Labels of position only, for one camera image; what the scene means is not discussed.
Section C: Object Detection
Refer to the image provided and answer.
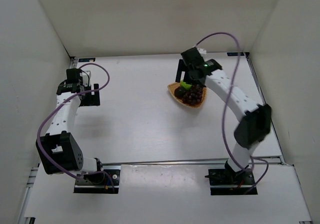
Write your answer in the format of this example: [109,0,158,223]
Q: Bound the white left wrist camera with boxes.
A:
[81,70,91,87]

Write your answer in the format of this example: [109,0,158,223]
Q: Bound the green fake fruit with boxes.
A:
[180,81,192,90]

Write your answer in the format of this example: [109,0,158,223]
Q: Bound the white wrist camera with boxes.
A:
[81,70,91,87]
[197,48,207,57]

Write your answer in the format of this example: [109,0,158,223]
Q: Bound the left aluminium frame rail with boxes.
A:
[18,57,77,224]

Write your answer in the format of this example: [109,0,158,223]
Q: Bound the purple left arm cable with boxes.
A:
[36,63,116,193]

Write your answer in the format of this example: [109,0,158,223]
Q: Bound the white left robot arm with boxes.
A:
[36,68,102,174]

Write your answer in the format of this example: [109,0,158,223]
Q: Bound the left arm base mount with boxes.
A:
[73,165,121,194]

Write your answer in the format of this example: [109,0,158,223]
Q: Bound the dark purple fake fruit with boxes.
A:
[174,86,187,99]

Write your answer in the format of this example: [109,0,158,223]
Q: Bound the blue label sticker right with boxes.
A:
[227,52,245,57]

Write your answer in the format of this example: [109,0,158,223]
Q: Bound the blue label sticker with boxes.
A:
[227,52,245,57]
[78,58,95,63]

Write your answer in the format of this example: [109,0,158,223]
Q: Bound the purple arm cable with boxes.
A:
[194,33,270,194]
[36,63,116,193]

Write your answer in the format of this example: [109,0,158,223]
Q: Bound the right aluminium frame rail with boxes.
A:
[244,52,287,166]

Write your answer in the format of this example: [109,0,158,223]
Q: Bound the front aluminium frame rail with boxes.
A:
[103,156,285,166]

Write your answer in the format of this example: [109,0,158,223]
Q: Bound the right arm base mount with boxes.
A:
[205,162,258,196]

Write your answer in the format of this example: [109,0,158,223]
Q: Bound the dark red fake grapes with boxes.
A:
[182,85,204,106]

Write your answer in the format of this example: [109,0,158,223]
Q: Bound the aluminium frame rail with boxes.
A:
[244,52,287,166]
[103,156,285,166]
[18,57,77,224]

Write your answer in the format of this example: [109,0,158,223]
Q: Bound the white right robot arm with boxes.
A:
[176,47,272,172]

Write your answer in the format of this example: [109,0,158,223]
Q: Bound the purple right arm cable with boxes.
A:
[194,33,270,194]

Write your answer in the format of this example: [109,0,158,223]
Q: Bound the blue label sticker left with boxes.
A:
[78,58,95,63]

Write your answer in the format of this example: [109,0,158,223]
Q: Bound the orange woven fruit basket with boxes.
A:
[167,81,207,108]

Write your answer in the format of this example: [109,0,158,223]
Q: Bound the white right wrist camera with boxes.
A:
[197,48,207,57]

